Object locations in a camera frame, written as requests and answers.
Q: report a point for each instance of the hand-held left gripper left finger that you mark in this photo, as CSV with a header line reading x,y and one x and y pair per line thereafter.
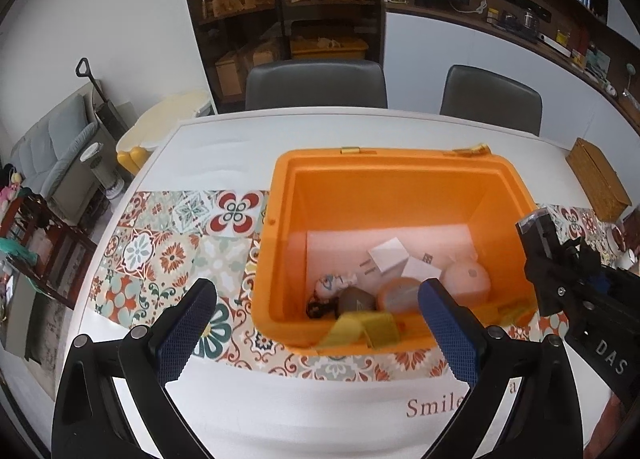
x,y
182,334

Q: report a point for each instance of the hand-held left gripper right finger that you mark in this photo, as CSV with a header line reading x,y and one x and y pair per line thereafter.
x,y
450,334

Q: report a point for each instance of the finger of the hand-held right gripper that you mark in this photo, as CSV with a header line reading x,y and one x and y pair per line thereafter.
x,y
545,274
582,259

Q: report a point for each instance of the clear plastic case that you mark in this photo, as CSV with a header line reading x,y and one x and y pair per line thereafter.
x,y
534,220

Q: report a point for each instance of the pink pig toy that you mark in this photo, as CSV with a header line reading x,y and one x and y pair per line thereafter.
x,y
467,279

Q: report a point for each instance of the orange round container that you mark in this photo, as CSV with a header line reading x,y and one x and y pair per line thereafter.
x,y
397,294

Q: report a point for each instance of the white rectangular adapter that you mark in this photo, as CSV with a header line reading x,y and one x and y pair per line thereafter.
x,y
422,270

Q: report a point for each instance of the white plug adapter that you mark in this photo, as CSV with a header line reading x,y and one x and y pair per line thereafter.
x,y
387,256

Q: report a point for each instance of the orange plastic storage box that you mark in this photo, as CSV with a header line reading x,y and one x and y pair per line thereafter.
x,y
285,289

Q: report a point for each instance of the person's right hand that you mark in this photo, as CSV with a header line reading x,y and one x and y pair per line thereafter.
x,y
612,419

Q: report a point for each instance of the white cup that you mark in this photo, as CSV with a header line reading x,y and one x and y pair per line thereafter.
x,y
628,260

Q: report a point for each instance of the wicker storage box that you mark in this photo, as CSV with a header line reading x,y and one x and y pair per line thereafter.
x,y
597,179

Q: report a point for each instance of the patterned tile table runner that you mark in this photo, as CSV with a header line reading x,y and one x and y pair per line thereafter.
x,y
150,249

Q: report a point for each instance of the dark wooden rack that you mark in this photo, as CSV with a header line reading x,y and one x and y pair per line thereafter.
x,y
40,249

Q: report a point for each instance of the grey dining chair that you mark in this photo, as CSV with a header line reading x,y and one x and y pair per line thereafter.
x,y
315,84
492,99

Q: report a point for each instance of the white tower fan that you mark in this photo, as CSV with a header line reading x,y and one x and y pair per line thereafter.
x,y
102,169

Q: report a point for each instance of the cream seat cushion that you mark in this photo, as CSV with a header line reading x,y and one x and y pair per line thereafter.
x,y
160,116

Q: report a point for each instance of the grey sofa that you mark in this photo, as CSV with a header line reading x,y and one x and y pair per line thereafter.
x,y
55,139

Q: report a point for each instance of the glass kettle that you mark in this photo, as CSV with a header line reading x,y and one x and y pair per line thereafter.
x,y
529,18

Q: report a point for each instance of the upright vacuum cleaner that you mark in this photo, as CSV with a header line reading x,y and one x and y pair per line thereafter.
x,y
102,99

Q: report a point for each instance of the cardboard box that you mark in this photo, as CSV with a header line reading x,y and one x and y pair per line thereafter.
x,y
265,52
230,73

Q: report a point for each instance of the dark wooden bookshelf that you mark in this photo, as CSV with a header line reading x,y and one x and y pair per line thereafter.
x,y
285,19

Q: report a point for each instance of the long wooden wall shelf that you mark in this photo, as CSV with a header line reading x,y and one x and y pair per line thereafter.
x,y
525,31

